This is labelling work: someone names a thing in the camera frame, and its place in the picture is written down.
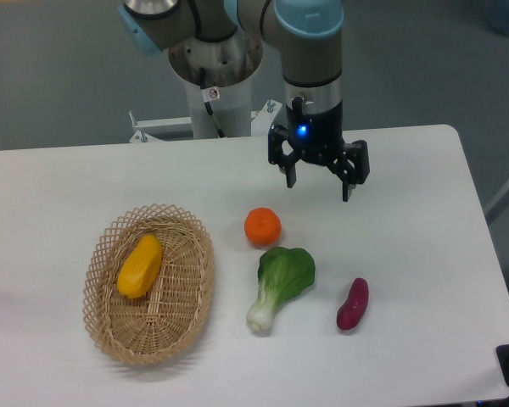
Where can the orange tangerine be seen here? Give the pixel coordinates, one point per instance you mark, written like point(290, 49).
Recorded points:
point(262, 226)

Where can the woven wicker basket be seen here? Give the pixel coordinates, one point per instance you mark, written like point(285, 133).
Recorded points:
point(169, 317)

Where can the purple sweet potato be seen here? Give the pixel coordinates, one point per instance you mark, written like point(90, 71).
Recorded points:
point(353, 309)

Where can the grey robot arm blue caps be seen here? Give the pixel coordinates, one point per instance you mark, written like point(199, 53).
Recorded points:
point(306, 34)

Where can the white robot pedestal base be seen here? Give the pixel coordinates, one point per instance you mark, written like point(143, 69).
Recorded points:
point(218, 82)

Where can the yellow mango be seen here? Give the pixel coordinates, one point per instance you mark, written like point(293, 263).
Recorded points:
point(141, 268)

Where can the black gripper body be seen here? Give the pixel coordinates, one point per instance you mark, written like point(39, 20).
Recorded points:
point(315, 138)

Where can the green bok choy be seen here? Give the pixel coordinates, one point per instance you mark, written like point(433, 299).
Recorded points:
point(283, 275)

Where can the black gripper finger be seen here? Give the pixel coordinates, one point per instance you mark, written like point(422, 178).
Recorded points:
point(277, 136)
point(349, 161)

